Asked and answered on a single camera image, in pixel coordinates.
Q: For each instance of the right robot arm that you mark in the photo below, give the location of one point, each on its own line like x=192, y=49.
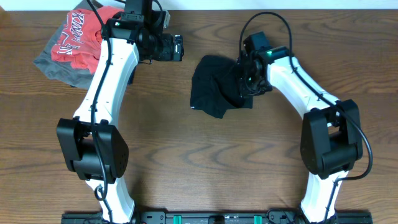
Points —
x=331, y=138

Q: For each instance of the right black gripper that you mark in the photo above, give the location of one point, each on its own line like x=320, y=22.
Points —
x=245, y=91

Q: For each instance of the black t-shirt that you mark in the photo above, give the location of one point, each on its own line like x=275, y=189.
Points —
x=215, y=86

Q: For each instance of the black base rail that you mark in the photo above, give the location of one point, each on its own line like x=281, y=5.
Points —
x=271, y=217

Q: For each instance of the red printed t-shirt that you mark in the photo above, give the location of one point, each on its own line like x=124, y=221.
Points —
x=80, y=41

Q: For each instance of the grey folded garment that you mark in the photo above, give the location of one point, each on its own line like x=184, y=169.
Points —
x=61, y=71

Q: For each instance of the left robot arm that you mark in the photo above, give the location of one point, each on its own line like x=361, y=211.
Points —
x=91, y=143

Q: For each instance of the dark navy folded garment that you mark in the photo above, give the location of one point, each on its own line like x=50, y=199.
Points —
x=130, y=75

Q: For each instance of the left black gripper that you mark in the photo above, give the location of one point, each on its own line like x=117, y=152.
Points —
x=168, y=55

